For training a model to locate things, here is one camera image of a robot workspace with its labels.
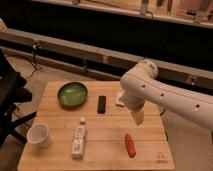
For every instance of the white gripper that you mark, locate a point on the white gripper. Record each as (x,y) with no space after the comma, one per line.
(137,115)

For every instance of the white plastic bottle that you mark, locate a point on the white plastic bottle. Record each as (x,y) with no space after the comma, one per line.
(78,145)

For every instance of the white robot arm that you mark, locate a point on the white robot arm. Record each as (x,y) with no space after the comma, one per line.
(139,84)

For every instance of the green ceramic bowl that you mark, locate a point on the green ceramic bowl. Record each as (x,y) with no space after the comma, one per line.
(72,94)

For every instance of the orange carrot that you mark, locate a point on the orange carrot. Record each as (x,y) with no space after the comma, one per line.
(130,146)

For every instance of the black rectangular block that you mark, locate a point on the black rectangular block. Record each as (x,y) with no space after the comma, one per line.
(101,104)

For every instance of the white paper cup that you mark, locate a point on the white paper cup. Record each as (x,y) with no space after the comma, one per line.
(38,135)

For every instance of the black chair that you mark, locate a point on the black chair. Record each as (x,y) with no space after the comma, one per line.
(12,91)

